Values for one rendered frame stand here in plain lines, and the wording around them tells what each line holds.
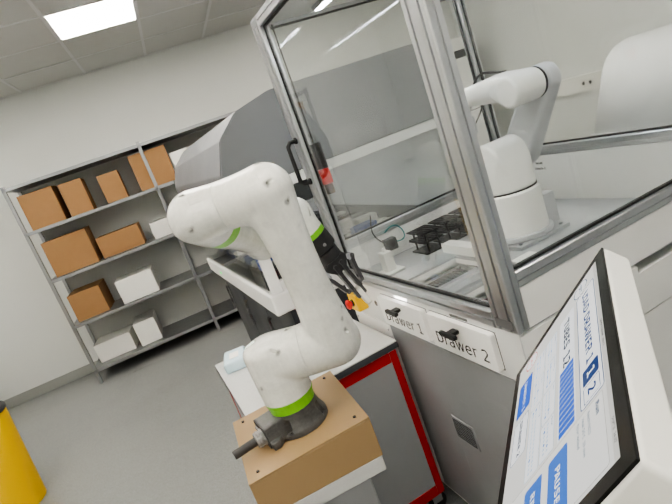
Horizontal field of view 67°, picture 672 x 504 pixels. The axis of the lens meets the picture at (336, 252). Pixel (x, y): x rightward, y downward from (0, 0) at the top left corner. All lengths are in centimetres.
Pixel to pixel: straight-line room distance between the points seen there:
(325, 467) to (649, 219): 105
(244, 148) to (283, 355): 129
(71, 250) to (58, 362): 131
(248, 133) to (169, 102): 343
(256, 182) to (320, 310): 33
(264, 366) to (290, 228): 35
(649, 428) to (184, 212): 88
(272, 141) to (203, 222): 130
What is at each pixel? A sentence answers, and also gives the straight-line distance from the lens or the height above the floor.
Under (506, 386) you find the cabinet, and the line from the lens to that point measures 145.
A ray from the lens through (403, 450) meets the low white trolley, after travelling 205.
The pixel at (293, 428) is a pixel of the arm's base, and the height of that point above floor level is 89.
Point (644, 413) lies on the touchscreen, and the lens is 59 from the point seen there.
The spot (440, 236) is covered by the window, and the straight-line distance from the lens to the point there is 138.
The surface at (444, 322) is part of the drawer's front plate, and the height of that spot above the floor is 92.
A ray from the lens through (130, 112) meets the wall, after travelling 572.
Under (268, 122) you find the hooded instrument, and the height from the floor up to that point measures 165.
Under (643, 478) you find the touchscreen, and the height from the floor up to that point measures 118.
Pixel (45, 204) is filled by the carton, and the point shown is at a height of 174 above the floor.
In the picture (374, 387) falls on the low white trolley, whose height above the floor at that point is 63.
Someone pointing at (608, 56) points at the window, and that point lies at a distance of 150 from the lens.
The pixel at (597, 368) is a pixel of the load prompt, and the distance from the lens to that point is 71.
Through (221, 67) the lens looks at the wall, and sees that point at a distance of 582.
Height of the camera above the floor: 154
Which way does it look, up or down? 13 degrees down
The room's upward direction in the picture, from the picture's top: 20 degrees counter-clockwise
